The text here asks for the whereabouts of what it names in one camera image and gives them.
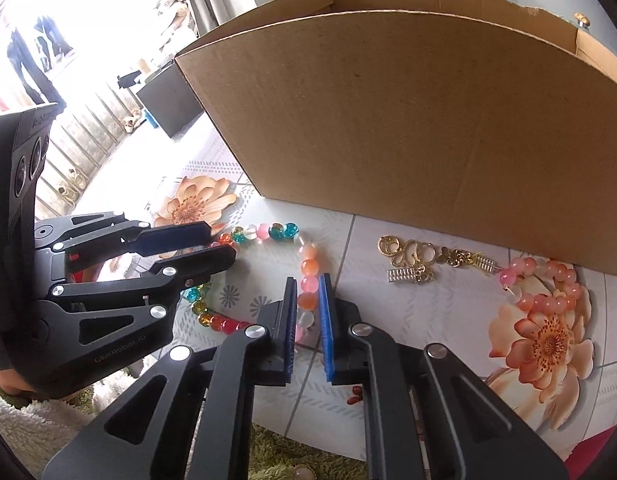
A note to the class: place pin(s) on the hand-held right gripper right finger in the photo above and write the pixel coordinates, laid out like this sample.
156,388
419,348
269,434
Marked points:
328,330

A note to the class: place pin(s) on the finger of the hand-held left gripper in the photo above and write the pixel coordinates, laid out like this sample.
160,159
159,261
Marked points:
178,237
198,265

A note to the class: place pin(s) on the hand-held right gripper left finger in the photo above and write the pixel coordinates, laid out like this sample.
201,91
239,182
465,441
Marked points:
290,330

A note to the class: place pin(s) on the gold abacus charm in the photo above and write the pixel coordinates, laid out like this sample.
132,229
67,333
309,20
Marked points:
401,276
486,265

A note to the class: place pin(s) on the brown cardboard box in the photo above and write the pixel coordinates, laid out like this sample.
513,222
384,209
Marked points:
388,135

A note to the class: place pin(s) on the floral tablecloth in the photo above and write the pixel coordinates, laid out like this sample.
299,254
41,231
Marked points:
378,310

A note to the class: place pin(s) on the beige slippers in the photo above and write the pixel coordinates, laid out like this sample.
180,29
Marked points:
133,123

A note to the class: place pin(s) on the green and white shaggy rug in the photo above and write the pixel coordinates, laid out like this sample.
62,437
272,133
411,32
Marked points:
278,455

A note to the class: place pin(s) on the black cabinet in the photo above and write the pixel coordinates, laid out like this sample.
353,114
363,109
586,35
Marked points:
163,100

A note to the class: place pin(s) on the dark hanging garment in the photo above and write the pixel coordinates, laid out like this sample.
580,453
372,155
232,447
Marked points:
28,70

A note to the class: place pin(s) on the pink blanket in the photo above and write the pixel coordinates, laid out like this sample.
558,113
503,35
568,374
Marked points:
596,452

